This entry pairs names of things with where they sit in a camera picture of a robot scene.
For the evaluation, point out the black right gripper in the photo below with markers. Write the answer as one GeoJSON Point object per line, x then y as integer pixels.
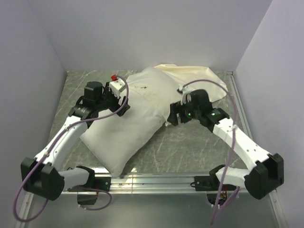
{"type": "Point", "coordinates": [175, 108]}

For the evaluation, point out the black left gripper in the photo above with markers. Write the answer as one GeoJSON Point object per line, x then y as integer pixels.
{"type": "Point", "coordinates": [117, 105]}

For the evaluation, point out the cream pillowcase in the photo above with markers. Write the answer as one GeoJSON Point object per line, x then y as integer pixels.
{"type": "Point", "coordinates": [159, 84]}

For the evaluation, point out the white pillow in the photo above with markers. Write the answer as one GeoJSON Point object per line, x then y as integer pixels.
{"type": "Point", "coordinates": [114, 140]}

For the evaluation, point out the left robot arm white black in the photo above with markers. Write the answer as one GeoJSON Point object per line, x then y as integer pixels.
{"type": "Point", "coordinates": [41, 175]}

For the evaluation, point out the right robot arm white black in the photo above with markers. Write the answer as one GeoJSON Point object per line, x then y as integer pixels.
{"type": "Point", "coordinates": [264, 172]}

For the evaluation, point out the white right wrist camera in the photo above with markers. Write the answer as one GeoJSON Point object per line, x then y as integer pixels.
{"type": "Point", "coordinates": [185, 94]}

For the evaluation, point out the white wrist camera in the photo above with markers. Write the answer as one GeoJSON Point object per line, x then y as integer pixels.
{"type": "Point", "coordinates": [185, 94]}
{"type": "Point", "coordinates": [117, 85]}

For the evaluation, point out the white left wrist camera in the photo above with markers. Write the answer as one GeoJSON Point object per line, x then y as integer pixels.
{"type": "Point", "coordinates": [117, 85]}

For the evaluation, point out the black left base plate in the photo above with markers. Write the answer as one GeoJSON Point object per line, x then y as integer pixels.
{"type": "Point", "coordinates": [99, 183]}

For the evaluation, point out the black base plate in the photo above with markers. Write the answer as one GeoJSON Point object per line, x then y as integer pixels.
{"type": "Point", "coordinates": [205, 183]}
{"type": "Point", "coordinates": [99, 183]}

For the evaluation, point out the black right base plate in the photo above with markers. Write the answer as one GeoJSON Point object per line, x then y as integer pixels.
{"type": "Point", "coordinates": [205, 183]}

